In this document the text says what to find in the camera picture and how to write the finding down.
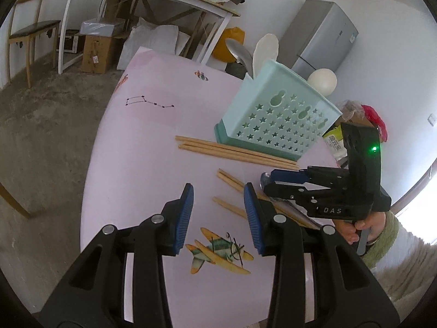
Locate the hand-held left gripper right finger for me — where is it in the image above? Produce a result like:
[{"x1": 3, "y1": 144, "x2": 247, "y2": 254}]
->
[{"x1": 243, "y1": 182, "x2": 400, "y2": 328}]

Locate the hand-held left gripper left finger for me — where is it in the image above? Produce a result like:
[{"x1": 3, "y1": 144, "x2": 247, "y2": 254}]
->
[{"x1": 39, "y1": 183, "x2": 194, "y2": 328}]

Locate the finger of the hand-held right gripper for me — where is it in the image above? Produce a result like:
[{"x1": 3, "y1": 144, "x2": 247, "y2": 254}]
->
[
  {"x1": 265, "y1": 182, "x2": 347, "y2": 206},
  {"x1": 271, "y1": 166, "x2": 349, "y2": 185}
]

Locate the stainless steel spoon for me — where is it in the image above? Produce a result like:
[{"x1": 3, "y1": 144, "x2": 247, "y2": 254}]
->
[
  {"x1": 225, "y1": 38, "x2": 255, "y2": 76},
  {"x1": 260, "y1": 172, "x2": 321, "y2": 229}
]

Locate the wooden chopstick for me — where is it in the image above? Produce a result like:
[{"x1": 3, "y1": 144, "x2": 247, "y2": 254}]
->
[
  {"x1": 217, "y1": 172, "x2": 320, "y2": 229},
  {"x1": 218, "y1": 168, "x2": 247, "y2": 188},
  {"x1": 175, "y1": 136, "x2": 298, "y2": 165},
  {"x1": 178, "y1": 143, "x2": 300, "y2": 171},
  {"x1": 212, "y1": 196, "x2": 247, "y2": 216}
]

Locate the teal plastic utensil holder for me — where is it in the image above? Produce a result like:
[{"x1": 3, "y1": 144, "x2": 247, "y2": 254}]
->
[{"x1": 214, "y1": 59, "x2": 343, "y2": 163}]

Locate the white plastic spoon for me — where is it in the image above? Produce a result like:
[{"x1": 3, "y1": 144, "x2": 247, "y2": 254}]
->
[
  {"x1": 252, "y1": 33, "x2": 280, "y2": 77},
  {"x1": 307, "y1": 68, "x2": 338, "y2": 96}
]

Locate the person's right forearm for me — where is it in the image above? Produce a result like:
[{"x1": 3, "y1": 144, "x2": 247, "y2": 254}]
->
[{"x1": 360, "y1": 212, "x2": 437, "y2": 303}]

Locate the person's right hand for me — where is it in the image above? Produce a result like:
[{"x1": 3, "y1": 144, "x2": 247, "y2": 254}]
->
[{"x1": 336, "y1": 212, "x2": 388, "y2": 247}]

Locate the white and yellow rice bag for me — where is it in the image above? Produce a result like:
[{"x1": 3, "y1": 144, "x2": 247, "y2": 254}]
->
[{"x1": 323, "y1": 125, "x2": 347, "y2": 159}]

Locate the large cardboard box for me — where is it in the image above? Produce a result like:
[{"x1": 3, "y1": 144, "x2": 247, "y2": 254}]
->
[{"x1": 336, "y1": 113, "x2": 373, "y2": 131}]

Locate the red cloth bag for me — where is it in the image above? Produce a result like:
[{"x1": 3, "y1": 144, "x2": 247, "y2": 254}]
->
[{"x1": 362, "y1": 104, "x2": 388, "y2": 142}]

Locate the clear plastic bag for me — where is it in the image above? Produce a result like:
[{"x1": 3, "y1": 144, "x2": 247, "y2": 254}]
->
[{"x1": 341, "y1": 100, "x2": 366, "y2": 117}]

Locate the pink printed tablecloth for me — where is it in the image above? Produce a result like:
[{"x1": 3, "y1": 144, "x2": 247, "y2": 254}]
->
[{"x1": 80, "y1": 46, "x2": 342, "y2": 325}]

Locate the yellow plastic bag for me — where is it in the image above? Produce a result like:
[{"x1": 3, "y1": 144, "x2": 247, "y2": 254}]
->
[{"x1": 212, "y1": 27, "x2": 246, "y2": 64}]

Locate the silver refrigerator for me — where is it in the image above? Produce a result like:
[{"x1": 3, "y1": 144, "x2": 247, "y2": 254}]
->
[{"x1": 278, "y1": 0, "x2": 359, "y2": 76}]

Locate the white woven sack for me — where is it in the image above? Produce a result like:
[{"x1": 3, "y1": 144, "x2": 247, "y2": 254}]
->
[{"x1": 118, "y1": 19, "x2": 180, "y2": 72}]

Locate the small cardboard box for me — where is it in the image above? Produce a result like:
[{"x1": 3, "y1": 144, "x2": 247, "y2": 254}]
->
[{"x1": 82, "y1": 34, "x2": 115, "y2": 74}]

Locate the white flat box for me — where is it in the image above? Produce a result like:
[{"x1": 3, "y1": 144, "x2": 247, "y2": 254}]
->
[{"x1": 80, "y1": 19, "x2": 125, "y2": 36}]

